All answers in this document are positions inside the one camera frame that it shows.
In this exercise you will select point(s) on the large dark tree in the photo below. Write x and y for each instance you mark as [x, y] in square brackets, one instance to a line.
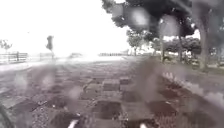
[204, 40]

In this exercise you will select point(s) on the grey stone kerb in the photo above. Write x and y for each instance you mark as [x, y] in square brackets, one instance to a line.
[196, 83]

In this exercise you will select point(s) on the grass strip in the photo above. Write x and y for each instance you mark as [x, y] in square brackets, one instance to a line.
[213, 70]

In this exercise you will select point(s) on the small slim tree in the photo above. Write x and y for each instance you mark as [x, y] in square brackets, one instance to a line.
[50, 43]

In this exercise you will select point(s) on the wooden rail fence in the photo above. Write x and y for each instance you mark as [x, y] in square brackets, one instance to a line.
[13, 57]

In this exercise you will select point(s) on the row of low trees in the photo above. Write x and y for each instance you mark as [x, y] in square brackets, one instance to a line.
[190, 45]

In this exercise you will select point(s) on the robot's own part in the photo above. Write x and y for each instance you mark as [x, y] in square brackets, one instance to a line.
[72, 124]
[143, 125]

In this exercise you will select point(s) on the checkered brick paved path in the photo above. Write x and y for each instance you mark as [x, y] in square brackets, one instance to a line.
[100, 76]

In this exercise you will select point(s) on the tree with thin trunk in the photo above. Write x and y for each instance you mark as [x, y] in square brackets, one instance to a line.
[134, 40]

